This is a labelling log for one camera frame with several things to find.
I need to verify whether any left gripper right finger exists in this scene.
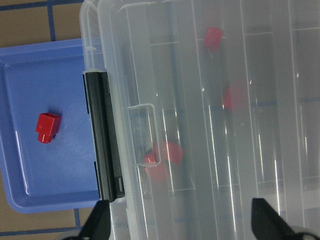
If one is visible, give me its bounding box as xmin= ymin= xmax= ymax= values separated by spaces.
xmin=251 ymin=198 xmax=303 ymax=240

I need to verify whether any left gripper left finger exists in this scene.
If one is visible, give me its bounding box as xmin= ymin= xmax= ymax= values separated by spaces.
xmin=75 ymin=200 xmax=111 ymax=240

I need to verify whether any red block from tray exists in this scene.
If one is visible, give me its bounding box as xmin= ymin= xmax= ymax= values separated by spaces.
xmin=35 ymin=112 xmax=62 ymax=144

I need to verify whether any clear plastic box lid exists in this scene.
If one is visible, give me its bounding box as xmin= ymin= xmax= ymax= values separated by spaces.
xmin=96 ymin=0 xmax=320 ymax=240

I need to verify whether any red block in box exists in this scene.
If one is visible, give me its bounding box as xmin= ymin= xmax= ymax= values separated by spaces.
xmin=144 ymin=151 xmax=167 ymax=187
xmin=153 ymin=141 xmax=184 ymax=165
xmin=203 ymin=27 xmax=223 ymax=52
xmin=221 ymin=82 xmax=250 ymax=111

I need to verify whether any clear plastic storage box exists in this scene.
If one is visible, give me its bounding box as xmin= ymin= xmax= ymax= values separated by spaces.
xmin=79 ymin=0 xmax=320 ymax=240

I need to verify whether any blue plastic tray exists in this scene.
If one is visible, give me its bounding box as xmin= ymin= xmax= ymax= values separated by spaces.
xmin=0 ymin=39 xmax=99 ymax=213

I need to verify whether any black box latch handle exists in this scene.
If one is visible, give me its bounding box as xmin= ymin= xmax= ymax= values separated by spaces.
xmin=82 ymin=71 xmax=125 ymax=203

